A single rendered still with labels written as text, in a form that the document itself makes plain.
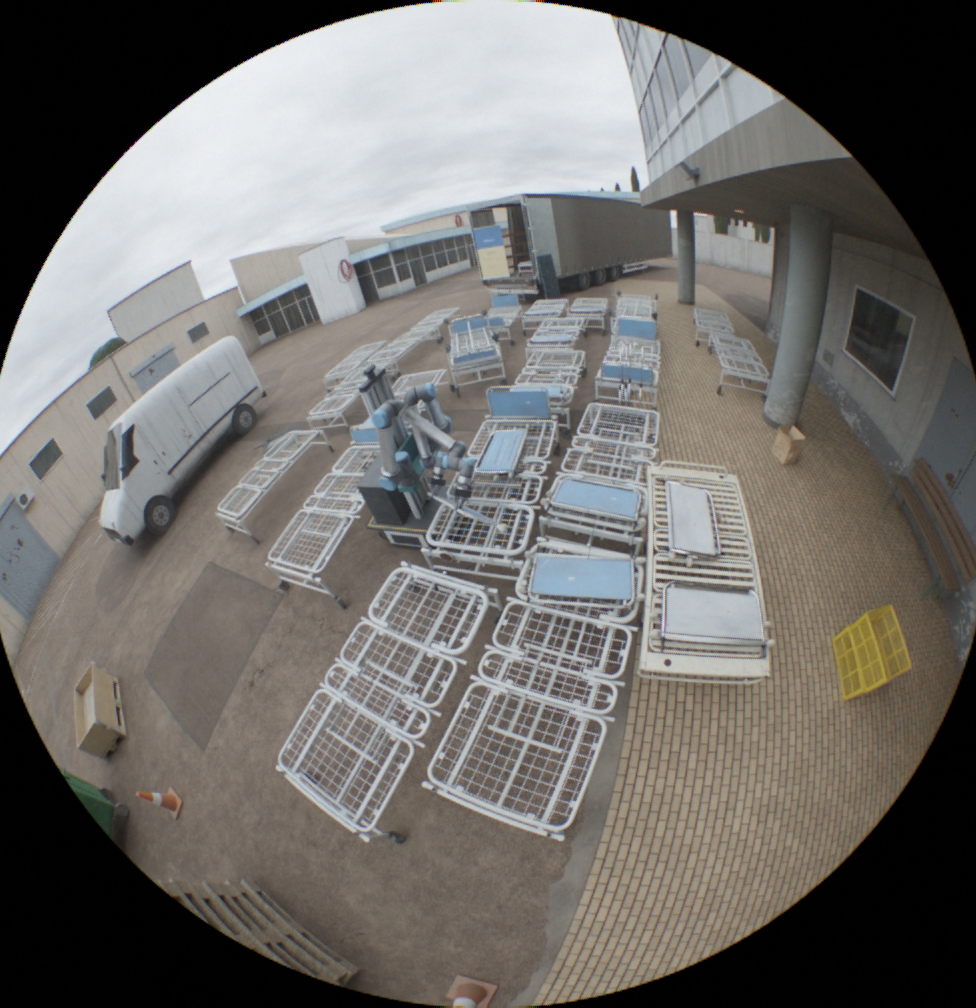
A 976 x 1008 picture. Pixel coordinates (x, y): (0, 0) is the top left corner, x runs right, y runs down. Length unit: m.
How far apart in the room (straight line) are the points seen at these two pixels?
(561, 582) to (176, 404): 8.26
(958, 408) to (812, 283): 2.51
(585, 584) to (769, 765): 2.12
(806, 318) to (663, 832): 5.51
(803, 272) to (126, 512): 11.44
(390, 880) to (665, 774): 2.10
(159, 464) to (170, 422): 0.94
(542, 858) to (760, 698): 1.97
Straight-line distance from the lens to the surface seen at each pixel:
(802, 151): 2.87
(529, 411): 4.11
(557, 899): 2.83
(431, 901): 2.98
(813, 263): 5.26
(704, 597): 2.44
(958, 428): 5.67
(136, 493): 8.18
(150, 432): 8.39
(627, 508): 2.88
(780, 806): 3.20
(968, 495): 5.49
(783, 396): 5.65
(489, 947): 3.05
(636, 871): 2.82
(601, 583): 2.44
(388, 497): 3.23
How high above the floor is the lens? 2.64
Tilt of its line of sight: 44 degrees down
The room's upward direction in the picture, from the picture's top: 14 degrees counter-clockwise
